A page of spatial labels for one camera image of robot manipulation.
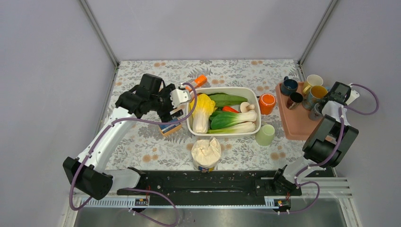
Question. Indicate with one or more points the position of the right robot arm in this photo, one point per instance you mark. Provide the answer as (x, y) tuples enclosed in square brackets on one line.
[(326, 146)]

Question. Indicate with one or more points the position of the napa cabbage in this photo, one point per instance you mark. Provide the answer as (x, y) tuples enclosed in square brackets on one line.
[(203, 110)]

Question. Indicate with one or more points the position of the paper covered can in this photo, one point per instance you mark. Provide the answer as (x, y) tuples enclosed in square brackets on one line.
[(206, 155)]

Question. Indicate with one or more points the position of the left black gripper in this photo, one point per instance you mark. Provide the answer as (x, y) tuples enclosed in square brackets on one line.
[(166, 116)]

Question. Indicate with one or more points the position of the yellow mug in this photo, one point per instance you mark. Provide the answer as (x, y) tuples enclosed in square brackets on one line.
[(311, 80)]

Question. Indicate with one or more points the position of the pink tray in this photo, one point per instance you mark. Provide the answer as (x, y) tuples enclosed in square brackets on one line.
[(296, 122)]

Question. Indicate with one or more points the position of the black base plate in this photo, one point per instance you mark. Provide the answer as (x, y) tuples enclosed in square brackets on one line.
[(217, 188)]

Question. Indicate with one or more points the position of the white rectangular basin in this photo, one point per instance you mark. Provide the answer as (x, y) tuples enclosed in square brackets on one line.
[(238, 91)]

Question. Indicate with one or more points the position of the lower bok choy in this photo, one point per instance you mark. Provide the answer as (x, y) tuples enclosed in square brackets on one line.
[(238, 128)]

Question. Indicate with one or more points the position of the bok choy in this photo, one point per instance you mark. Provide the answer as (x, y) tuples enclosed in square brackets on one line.
[(238, 128), (228, 119)]

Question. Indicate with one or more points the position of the floral tablecloth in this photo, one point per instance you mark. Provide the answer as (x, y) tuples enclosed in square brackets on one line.
[(145, 148)]

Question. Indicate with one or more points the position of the grey mug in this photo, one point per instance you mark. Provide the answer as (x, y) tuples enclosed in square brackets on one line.
[(315, 113)]

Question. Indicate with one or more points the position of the orange mug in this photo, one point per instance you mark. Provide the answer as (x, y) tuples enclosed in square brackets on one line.
[(267, 103)]

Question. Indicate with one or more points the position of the red pepper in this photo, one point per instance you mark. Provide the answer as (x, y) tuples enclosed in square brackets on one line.
[(229, 109)]

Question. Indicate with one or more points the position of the small brown mug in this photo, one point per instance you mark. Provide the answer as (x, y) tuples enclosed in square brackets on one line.
[(294, 100)]

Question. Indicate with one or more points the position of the king oyster mushroom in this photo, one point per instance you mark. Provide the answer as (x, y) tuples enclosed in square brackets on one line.
[(246, 107)]

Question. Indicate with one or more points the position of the light green cup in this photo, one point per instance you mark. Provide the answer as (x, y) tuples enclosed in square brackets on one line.
[(265, 135)]

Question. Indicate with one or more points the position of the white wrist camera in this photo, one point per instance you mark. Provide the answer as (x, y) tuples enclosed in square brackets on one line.
[(179, 97), (352, 96)]

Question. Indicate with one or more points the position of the dark blue mug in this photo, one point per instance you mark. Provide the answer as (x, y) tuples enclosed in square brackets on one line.
[(288, 86)]

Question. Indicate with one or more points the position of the light blue floral mug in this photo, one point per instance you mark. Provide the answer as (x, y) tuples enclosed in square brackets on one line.
[(315, 95)]

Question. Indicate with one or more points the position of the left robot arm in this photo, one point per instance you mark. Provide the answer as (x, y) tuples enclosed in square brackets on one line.
[(87, 172)]

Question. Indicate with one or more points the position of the upper bok choy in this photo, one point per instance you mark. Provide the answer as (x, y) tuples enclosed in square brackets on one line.
[(228, 119)]

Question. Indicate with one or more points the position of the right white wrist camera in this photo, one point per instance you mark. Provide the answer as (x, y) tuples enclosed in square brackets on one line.
[(352, 96)]

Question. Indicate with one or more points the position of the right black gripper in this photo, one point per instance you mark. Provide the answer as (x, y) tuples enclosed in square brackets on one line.
[(320, 109)]

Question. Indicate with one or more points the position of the blue orange box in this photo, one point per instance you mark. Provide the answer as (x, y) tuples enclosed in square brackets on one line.
[(167, 130)]

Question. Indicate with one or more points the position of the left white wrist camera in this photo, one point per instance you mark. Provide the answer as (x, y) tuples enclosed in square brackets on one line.
[(179, 97)]

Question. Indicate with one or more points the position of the green leaf vegetable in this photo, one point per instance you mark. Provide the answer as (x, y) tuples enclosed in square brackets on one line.
[(223, 99)]

